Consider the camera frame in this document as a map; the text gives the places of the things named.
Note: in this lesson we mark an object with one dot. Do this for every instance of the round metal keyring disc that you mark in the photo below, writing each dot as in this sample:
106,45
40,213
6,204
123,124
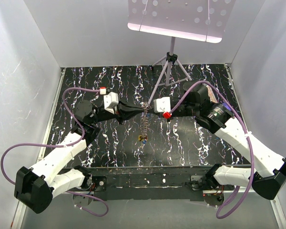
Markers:
144,124

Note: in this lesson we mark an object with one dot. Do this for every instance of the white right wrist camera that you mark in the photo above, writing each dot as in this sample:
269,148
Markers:
162,106

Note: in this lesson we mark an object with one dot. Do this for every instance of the yellow key tag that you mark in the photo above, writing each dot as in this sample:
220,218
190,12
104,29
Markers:
141,138

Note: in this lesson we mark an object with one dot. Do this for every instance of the lilac music stand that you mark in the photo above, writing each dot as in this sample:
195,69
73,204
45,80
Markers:
198,20

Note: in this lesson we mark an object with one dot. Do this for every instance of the aluminium frame rail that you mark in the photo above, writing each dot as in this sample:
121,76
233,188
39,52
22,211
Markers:
151,208

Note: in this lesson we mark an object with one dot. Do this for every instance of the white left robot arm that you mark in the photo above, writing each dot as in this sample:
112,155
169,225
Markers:
38,185

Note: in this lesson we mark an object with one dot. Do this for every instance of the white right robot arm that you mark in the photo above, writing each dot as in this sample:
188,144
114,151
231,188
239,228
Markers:
269,172

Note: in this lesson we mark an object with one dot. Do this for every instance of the black front mounting bar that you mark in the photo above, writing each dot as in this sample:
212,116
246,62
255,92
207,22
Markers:
147,183

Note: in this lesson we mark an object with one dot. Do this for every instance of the purple toy microphone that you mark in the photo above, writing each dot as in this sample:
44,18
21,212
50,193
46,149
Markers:
225,105

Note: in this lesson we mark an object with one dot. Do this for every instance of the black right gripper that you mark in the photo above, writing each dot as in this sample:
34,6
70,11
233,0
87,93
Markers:
151,110

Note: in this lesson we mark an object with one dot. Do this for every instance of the glitter toy microphone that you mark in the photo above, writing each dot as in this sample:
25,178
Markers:
211,95

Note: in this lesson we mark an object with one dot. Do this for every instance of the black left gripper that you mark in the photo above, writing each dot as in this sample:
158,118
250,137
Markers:
127,111

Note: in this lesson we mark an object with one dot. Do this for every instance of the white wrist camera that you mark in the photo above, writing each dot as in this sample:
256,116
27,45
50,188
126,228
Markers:
110,99
162,106

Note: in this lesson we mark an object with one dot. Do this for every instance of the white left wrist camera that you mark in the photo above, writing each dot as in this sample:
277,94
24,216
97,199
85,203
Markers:
110,99

